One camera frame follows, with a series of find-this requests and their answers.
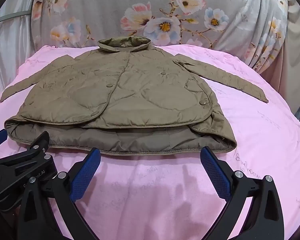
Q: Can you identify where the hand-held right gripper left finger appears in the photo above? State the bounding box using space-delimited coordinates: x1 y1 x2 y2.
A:
17 148 101 240

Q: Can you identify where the white satin curtain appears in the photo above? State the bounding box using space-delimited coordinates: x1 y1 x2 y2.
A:
0 0 44 103

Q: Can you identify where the olive quilted jacket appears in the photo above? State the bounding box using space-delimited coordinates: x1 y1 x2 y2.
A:
0 36 269 157

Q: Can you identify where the pink blanket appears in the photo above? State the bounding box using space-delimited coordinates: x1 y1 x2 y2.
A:
0 44 300 240

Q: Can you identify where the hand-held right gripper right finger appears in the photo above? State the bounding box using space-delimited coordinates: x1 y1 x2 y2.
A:
201 146 285 240

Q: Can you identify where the grey floral quilt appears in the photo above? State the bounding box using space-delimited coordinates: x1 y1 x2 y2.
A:
30 0 289 68

